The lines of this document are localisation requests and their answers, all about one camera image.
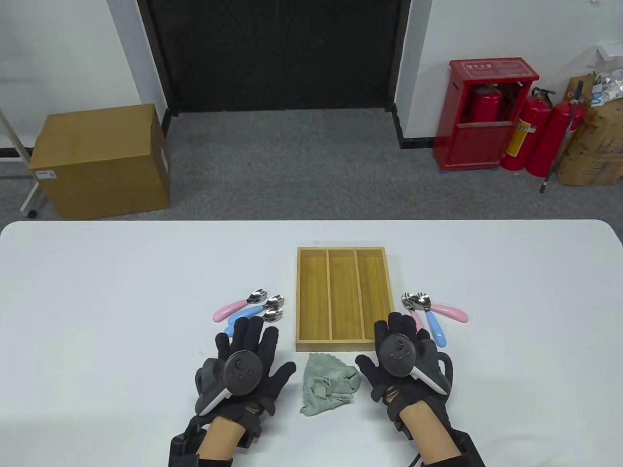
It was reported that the black armband pack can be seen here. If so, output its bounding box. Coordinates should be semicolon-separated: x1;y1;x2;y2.
169;423;205;467
453;428;487;467

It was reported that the crumpled silver foil bag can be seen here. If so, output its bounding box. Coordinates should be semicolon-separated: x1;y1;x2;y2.
590;68;623;107

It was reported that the black grey hand controller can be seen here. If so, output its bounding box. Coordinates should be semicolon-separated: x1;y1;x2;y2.
195;351;260;416
378;333;454;395

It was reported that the black grey right hand controller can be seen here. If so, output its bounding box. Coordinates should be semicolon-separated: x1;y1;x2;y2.
378;333;454;395

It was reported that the person's left hand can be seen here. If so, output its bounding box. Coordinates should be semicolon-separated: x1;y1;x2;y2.
195;316;296;425

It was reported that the red fire extinguisher cabinet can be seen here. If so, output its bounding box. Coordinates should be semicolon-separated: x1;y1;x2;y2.
433;58;540;172

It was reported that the person's left forearm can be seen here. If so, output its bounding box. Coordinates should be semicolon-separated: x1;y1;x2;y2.
197;416;246;467

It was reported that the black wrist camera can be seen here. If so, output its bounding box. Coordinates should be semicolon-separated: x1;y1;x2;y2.
388;413;415;439
238;413;264;449

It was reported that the blue handle baby fork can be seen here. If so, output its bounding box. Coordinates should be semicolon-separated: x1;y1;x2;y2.
419;297;447;348
224;308;284;339
228;294;286;326

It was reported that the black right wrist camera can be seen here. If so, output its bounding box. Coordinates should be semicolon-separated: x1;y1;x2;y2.
388;413;415;439

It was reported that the black left armband pack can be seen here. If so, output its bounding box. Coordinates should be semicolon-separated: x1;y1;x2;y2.
169;423;205;467

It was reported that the green fish scale cleaning cloth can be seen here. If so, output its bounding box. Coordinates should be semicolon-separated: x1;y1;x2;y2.
300;353;362;418

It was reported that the person's right hand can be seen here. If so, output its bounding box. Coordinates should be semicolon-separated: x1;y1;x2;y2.
355;312;451;429

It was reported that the yellow label red fire extinguisher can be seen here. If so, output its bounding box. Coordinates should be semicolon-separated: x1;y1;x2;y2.
500;88;555;172

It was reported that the brown cardboard box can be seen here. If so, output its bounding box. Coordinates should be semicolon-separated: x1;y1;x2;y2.
29;103;172;220

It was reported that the pink spoon group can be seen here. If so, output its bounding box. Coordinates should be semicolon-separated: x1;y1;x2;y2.
413;293;469;323

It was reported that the pink handle baby fork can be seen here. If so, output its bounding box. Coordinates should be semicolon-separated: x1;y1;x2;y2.
213;289;268;323
401;293;425;334

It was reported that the black right armband pack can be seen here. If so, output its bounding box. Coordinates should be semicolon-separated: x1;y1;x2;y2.
453;428;487;467

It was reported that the black grey left hand controller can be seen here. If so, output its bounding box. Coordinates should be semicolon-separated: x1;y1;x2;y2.
195;351;260;416

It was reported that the wooden cutlery tray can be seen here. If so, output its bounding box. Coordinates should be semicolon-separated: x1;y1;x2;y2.
296;247;400;353

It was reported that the white rolling whiteboard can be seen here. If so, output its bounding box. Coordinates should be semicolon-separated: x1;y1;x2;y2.
0;107;39;218

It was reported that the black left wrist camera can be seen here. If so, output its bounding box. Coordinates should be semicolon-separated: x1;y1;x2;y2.
238;413;264;449

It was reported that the black double door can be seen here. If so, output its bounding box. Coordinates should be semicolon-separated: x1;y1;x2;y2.
138;0;412;116

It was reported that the worn printed cardboard box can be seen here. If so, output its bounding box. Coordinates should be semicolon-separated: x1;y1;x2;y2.
556;75;623;186

